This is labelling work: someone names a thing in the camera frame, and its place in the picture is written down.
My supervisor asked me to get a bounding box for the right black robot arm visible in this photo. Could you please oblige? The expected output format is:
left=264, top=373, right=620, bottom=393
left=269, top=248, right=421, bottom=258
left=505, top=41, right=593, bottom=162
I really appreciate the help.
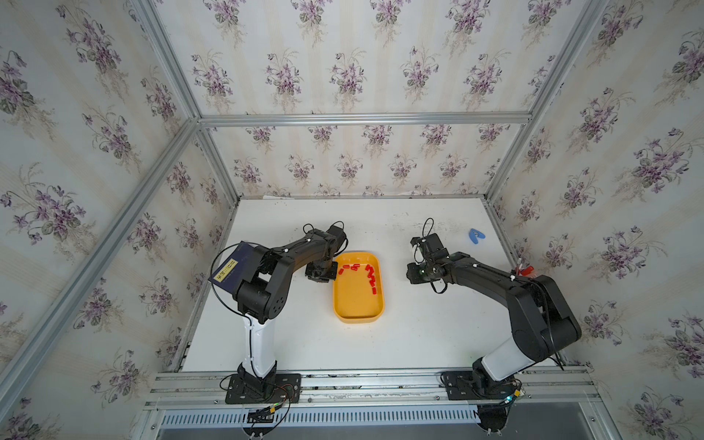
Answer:
left=406, top=252, right=582, bottom=400

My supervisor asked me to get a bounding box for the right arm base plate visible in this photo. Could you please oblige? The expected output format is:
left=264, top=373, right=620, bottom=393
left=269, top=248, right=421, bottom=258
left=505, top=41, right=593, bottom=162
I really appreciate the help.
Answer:
left=440, top=370, right=522, bottom=402

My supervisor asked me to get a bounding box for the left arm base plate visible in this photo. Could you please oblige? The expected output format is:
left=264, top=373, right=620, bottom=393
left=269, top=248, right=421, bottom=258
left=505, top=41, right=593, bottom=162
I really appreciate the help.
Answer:
left=224, top=372, right=302, bottom=404

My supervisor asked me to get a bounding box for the pink pen holder cup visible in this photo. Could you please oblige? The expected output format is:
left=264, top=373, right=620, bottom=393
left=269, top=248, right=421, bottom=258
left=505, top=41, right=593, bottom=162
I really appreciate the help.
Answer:
left=511, top=264, right=537, bottom=278

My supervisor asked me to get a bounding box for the aluminium rail frame front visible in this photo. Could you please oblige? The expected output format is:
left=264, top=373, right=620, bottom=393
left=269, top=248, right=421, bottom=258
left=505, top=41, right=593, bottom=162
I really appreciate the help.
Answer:
left=132, top=367, right=620, bottom=439

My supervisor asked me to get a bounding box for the blue plastic clip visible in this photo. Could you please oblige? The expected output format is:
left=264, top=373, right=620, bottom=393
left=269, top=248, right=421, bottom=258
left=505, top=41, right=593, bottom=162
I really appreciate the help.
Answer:
left=469, top=228, right=486, bottom=245

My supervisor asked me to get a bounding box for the yellow plastic storage box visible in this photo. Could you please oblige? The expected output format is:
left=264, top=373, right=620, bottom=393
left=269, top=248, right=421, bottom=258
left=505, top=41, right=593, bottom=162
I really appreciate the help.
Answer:
left=333, top=252, right=385, bottom=325

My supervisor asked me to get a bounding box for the dark blue booklet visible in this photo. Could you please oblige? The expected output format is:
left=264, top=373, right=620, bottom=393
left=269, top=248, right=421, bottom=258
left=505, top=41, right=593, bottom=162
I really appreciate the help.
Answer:
left=209, top=242, right=255, bottom=290

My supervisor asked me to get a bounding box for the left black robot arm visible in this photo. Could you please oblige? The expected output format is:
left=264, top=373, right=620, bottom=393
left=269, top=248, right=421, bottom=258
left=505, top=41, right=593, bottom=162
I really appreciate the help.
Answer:
left=208, top=221, right=348, bottom=383

